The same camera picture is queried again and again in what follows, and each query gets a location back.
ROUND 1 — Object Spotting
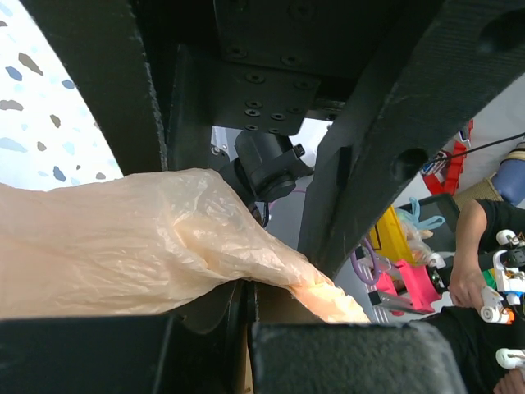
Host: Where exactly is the orange plastic bag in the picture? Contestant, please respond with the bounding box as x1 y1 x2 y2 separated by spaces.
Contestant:
1 169 368 323

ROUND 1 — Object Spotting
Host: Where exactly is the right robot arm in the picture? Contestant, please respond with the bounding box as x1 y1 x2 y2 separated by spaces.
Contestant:
24 1 524 277

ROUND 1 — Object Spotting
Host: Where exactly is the red plastic clamp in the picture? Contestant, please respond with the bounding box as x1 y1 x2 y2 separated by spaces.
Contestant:
421 119 474 195

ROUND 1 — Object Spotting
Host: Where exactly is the person's forearm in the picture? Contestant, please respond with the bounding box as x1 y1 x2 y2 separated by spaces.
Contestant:
454 199 497 282

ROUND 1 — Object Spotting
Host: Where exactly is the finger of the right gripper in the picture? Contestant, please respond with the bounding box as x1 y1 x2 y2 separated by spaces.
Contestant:
298 1 524 275
22 0 167 172

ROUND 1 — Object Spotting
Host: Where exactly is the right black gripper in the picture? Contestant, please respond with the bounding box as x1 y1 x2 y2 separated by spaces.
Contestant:
139 1 441 170

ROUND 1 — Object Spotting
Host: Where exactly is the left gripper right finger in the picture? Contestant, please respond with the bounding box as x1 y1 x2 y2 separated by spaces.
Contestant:
247 282 468 394

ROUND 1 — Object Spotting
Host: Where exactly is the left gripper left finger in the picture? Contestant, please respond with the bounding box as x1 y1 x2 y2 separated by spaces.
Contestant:
1 281 246 393

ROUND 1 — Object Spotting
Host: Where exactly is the person's hand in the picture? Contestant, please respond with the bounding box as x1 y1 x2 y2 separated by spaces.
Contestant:
448 267 486 311

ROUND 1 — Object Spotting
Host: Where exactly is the pink plastic fixture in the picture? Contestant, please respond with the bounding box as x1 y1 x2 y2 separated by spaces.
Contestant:
368 260 441 316

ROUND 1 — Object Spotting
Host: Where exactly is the yellow box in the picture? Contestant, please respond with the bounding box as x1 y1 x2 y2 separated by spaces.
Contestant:
368 206 415 264

